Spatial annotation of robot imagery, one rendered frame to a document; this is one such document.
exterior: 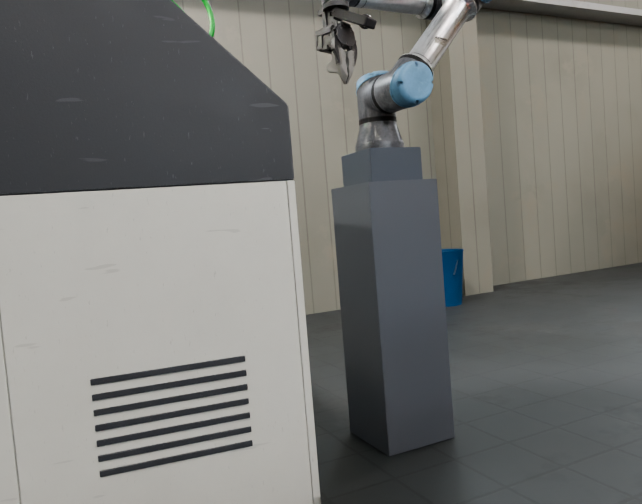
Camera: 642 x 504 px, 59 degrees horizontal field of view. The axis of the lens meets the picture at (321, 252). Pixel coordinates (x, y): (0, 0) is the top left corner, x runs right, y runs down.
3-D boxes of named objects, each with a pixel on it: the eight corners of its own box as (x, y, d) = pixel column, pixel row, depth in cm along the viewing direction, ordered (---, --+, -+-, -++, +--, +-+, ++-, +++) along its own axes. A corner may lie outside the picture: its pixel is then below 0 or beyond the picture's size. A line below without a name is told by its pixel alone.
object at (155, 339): (324, 539, 124) (295, 179, 120) (32, 619, 105) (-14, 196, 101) (255, 434, 190) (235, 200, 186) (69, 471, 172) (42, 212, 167)
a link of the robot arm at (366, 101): (382, 123, 182) (379, 81, 182) (407, 115, 171) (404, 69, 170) (350, 123, 177) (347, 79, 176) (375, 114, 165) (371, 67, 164)
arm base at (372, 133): (387, 154, 185) (385, 124, 184) (414, 147, 171) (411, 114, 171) (347, 155, 178) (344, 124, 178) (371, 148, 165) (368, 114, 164)
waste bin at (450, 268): (448, 299, 452) (444, 244, 449) (477, 303, 421) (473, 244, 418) (409, 305, 436) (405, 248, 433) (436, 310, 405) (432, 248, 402)
